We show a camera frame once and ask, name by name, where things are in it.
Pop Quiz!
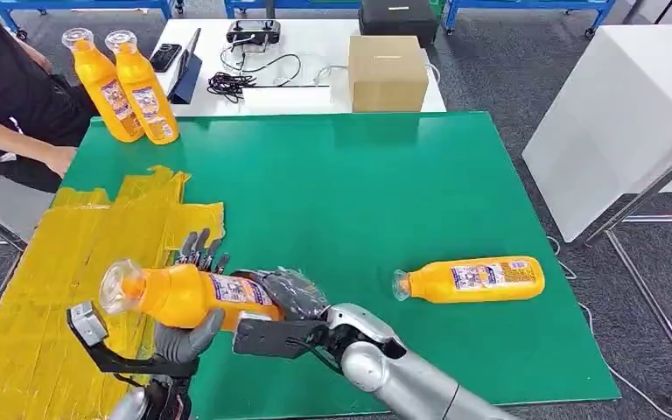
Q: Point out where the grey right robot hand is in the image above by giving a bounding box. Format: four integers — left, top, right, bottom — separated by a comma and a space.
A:
231, 267, 332, 324

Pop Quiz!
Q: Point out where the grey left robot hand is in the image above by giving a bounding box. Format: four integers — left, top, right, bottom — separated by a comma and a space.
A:
153, 228, 231, 365

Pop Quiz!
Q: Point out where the orange drink bottle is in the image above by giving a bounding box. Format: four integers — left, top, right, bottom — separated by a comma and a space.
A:
60, 27, 146, 144
98, 258, 284, 333
104, 29, 180, 146
392, 255, 546, 305

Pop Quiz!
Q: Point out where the green table mat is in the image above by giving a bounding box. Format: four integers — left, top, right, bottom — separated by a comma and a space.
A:
57, 111, 622, 420

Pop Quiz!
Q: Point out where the yellow sheet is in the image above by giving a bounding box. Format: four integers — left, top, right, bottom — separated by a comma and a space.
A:
0, 165, 226, 420

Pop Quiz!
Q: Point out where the pale grey seat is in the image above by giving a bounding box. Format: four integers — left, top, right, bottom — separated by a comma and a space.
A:
0, 142, 56, 242

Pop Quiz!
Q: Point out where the brown cardboard box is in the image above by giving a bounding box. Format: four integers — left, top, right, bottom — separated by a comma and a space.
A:
347, 35, 430, 114

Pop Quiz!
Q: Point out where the tablet with blue cover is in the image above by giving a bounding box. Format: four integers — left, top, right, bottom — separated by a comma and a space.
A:
166, 27, 204, 106

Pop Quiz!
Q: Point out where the white desk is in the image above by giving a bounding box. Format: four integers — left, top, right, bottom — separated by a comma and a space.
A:
153, 18, 447, 119

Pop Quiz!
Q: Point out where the black remote controller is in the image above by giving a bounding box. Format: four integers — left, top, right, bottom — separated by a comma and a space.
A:
226, 19, 282, 54

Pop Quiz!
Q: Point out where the black smartphone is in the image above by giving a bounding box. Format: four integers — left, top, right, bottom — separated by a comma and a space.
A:
149, 43, 183, 74

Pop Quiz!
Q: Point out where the blue metal cart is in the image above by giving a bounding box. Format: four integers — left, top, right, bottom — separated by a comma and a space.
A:
0, 0, 186, 40
224, 0, 366, 20
443, 0, 619, 39

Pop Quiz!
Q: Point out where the black carrying case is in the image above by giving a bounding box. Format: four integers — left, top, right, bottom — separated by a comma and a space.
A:
358, 0, 440, 48

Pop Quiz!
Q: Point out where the person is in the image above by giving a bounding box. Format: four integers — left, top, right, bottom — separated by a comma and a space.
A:
0, 0, 102, 195

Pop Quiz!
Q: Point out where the large white table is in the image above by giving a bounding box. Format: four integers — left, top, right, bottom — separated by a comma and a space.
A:
521, 24, 672, 245

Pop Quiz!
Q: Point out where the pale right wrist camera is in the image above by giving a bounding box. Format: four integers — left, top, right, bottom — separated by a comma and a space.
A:
232, 311, 330, 360

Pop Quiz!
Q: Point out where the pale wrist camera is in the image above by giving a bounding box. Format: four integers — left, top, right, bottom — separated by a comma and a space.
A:
66, 300, 110, 349
232, 311, 330, 360

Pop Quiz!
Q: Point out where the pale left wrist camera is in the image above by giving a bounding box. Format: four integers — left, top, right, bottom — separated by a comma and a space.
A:
66, 300, 110, 349

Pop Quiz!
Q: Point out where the black cable bundle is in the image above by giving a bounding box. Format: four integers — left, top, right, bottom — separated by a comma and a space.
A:
206, 52, 303, 106

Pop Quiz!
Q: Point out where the white floor cable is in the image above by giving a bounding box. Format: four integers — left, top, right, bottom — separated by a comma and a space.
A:
546, 234, 672, 420

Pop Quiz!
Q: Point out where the metal table frame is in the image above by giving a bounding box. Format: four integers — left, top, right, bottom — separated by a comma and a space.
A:
574, 133, 672, 418

